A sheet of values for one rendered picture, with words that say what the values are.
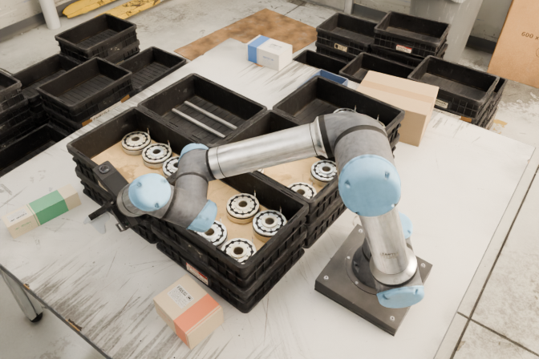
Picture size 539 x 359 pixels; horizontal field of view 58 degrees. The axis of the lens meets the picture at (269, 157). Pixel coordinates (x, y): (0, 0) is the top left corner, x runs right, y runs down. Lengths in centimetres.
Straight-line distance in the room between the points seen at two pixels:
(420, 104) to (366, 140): 106
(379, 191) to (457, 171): 107
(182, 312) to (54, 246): 55
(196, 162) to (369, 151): 40
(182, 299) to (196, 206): 45
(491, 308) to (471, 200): 75
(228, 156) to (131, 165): 72
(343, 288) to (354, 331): 12
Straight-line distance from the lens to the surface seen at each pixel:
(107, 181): 120
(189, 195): 107
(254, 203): 154
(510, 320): 253
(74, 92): 288
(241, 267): 130
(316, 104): 201
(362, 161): 95
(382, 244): 114
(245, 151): 110
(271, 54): 244
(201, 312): 142
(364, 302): 149
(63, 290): 166
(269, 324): 148
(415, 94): 209
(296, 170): 169
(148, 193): 101
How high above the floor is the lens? 198
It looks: 41 degrees down
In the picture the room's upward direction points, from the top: straight up
